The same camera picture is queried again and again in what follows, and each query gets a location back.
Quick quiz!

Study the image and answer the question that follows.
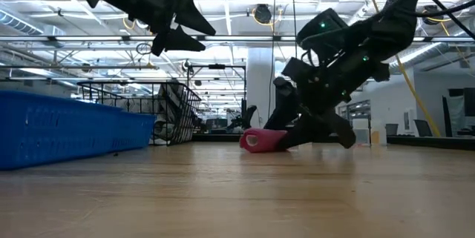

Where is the white building column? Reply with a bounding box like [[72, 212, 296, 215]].
[[246, 47, 278, 130]]

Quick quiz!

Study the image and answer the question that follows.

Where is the thin black hanging cable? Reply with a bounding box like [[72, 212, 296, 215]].
[[270, 0, 278, 120], [290, 0, 300, 61]]

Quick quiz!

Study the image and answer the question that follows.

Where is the black background rig frame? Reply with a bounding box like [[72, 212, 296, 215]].
[[186, 63, 248, 131]]

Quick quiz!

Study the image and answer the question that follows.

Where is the yellow cable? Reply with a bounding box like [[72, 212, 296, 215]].
[[395, 55, 442, 138]]

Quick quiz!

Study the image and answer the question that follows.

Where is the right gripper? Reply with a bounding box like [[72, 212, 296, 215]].
[[265, 19, 390, 151]]

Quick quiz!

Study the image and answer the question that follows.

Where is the black office chair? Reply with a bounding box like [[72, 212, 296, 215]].
[[226, 105, 258, 132]]

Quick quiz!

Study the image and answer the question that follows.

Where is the black metal rig frame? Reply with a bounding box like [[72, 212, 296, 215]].
[[192, 133, 475, 152]]

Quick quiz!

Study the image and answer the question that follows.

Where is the black wire basket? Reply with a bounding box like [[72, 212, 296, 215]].
[[76, 80, 202, 147]]

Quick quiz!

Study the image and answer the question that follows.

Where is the silver ventilation duct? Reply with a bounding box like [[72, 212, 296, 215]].
[[387, 41, 475, 74], [0, 10, 45, 36]]

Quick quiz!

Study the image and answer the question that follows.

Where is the black hanging cable loop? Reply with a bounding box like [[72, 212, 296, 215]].
[[135, 42, 154, 56]]

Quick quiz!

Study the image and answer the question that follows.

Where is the pink bandage roll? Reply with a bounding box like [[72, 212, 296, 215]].
[[239, 128, 289, 153]]

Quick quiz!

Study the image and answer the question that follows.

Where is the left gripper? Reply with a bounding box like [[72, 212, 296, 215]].
[[122, 0, 217, 57]]

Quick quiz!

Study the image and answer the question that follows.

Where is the grey chair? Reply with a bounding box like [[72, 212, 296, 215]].
[[413, 119, 433, 138]]

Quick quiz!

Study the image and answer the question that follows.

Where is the blue plastic basket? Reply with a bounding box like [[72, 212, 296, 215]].
[[0, 90, 125, 171], [120, 108, 157, 151]]

